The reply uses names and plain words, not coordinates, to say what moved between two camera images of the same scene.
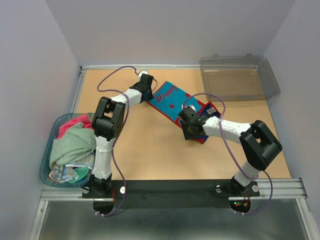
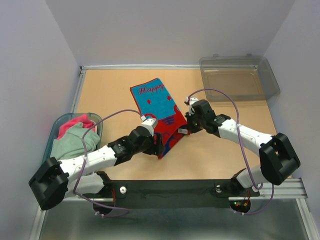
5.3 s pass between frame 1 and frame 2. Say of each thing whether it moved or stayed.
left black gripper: moved
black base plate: stayed
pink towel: stayed
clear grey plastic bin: stayed
